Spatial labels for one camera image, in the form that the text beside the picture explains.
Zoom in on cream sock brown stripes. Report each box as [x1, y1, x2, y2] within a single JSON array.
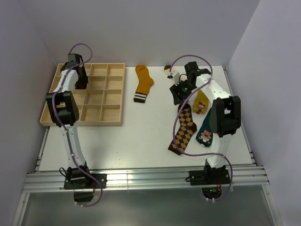
[[164, 65, 176, 79]]

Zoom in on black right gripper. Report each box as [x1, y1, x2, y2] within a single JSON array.
[[170, 80, 197, 106]]

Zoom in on brown yellow argyle sock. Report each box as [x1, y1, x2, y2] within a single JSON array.
[[168, 103, 197, 155]]

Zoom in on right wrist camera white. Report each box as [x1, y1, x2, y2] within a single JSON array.
[[167, 71, 180, 86]]

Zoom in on yellow sock bear motif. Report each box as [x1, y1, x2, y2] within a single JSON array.
[[192, 90, 209, 114]]

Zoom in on wooden compartment tray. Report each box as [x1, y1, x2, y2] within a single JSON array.
[[39, 63, 126, 127]]

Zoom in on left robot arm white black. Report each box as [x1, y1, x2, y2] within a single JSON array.
[[46, 53, 92, 188]]

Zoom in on black red yellow argyle sock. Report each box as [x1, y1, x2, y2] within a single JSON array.
[[75, 83, 87, 90]]

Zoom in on mustard sock brown white stripes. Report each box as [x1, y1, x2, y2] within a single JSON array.
[[133, 65, 154, 103]]

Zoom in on aluminium rail frame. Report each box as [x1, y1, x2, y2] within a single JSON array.
[[23, 66, 269, 193]]

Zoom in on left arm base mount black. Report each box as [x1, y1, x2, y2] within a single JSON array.
[[59, 167, 107, 204]]

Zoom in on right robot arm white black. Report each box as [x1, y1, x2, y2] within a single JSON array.
[[168, 62, 241, 184]]

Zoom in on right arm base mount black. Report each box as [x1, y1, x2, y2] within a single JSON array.
[[185, 169, 230, 200]]

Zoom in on dark green sock bear motif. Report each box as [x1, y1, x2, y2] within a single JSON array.
[[196, 109, 213, 147]]

